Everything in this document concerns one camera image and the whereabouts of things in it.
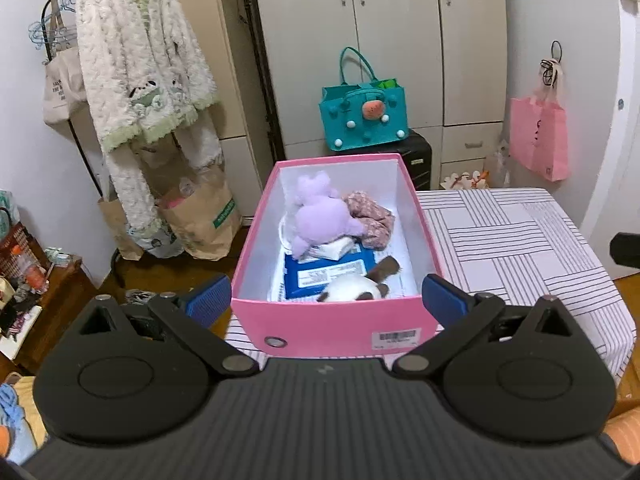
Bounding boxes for black suitcase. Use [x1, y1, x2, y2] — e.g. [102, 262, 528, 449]
[327, 130, 433, 191]

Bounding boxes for white fleece robe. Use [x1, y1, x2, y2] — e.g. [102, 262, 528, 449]
[75, 0, 223, 251]

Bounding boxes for canvas tote bag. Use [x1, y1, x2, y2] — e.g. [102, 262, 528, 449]
[41, 10, 88, 126]

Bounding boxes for clear plastic bag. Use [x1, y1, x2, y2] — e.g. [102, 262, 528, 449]
[485, 137, 513, 188]

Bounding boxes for pink paper bag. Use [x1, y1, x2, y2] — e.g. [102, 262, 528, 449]
[509, 60, 570, 182]

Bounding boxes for small brown paper bag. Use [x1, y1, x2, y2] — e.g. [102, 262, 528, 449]
[97, 195, 146, 261]

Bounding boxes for pink cardboard box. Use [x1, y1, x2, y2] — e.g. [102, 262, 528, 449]
[230, 153, 445, 359]

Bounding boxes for white tissue pack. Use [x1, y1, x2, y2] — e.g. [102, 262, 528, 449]
[300, 236, 357, 262]

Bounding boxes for teal felt tote bag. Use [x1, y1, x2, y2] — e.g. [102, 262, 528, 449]
[320, 46, 408, 152]

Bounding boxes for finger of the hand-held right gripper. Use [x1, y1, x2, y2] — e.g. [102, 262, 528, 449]
[610, 232, 640, 268]

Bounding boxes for white door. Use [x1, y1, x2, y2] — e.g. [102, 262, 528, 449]
[580, 0, 640, 281]

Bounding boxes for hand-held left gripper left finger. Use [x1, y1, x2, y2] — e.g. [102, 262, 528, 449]
[65, 272, 261, 376]

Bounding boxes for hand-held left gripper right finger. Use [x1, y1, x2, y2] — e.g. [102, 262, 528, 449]
[392, 273, 583, 378]

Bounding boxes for striped tablecloth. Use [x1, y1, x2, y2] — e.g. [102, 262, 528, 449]
[225, 187, 638, 376]

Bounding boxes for blue wire hangers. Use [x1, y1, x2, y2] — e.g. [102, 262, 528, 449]
[27, 0, 78, 51]

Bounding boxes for white plush animal toy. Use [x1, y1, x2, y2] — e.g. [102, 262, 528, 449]
[316, 255, 403, 303]

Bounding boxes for printed paper sheet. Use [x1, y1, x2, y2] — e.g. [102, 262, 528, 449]
[267, 255, 418, 301]

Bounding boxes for pink floral cloth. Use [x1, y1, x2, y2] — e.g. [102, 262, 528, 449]
[344, 191, 396, 251]

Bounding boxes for white refrigerator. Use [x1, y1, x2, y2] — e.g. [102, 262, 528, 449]
[502, 0, 623, 231]

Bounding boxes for blue wet wipes pack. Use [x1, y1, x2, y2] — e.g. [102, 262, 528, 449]
[283, 250, 377, 302]

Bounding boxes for grey sneaker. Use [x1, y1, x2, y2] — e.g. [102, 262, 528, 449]
[124, 287, 176, 305]

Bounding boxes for large brown paper bag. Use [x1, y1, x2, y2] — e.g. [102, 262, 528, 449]
[156, 162, 243, 262]

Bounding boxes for black clothes rack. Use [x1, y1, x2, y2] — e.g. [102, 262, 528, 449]
[42, 0, 286, 286]

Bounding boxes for purple plush toy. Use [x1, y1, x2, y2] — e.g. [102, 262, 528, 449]
[291, 171, 366, 261]

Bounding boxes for wooden nightstand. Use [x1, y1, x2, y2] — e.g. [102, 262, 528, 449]
[0, 255, 98, 376]

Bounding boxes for beige wardrobe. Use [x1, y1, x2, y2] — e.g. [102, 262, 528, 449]
[250, 0, 508, 191]

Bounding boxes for flower print gift bag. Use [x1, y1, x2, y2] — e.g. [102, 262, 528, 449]
[440, 170, 491, 191]

